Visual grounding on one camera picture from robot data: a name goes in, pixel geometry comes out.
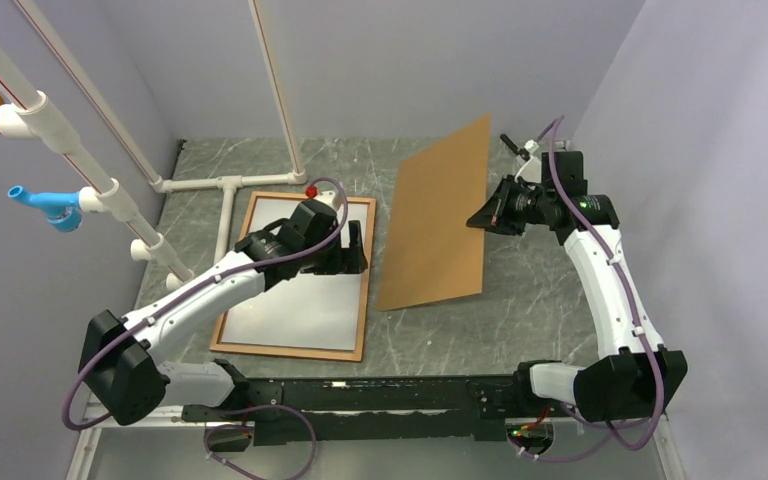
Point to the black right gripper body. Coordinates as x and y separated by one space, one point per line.
525 205

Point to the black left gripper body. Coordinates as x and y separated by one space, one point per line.
325 260

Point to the brown backing board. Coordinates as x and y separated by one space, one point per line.
430 254

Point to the wooden picture frame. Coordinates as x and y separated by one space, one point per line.
267 206

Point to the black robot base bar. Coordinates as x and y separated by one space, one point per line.
284 410

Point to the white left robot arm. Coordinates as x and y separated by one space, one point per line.
126 361

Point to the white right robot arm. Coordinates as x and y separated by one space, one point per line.
635 374

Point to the blue faucet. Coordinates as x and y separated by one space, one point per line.
61 210

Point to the white pvc pipe stand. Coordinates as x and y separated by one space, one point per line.
29 113

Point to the black handled hammer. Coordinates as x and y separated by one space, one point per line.
517 150

